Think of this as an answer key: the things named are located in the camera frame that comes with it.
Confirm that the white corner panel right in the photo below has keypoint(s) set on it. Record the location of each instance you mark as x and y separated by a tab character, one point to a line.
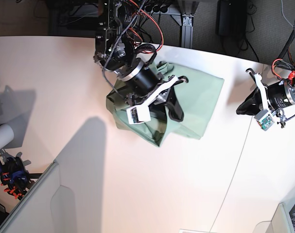
280	223

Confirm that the black gripper screen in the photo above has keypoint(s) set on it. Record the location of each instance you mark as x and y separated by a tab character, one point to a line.
280	96
142	82

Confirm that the light green T-shirt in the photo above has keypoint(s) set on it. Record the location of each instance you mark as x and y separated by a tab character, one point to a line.
197	99

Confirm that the black power strip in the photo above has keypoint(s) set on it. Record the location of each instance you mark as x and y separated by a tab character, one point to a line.
156	8

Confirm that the grey aluminium table leg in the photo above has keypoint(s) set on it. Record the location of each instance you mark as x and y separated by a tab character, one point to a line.
187	32

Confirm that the left black power adapter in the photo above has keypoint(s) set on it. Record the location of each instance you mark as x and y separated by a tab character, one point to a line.
223	18

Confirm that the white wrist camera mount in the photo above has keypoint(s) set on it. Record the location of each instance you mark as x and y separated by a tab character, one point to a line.
264	117
141	113

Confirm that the white panel divider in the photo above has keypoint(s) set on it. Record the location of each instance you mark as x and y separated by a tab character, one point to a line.
49	207

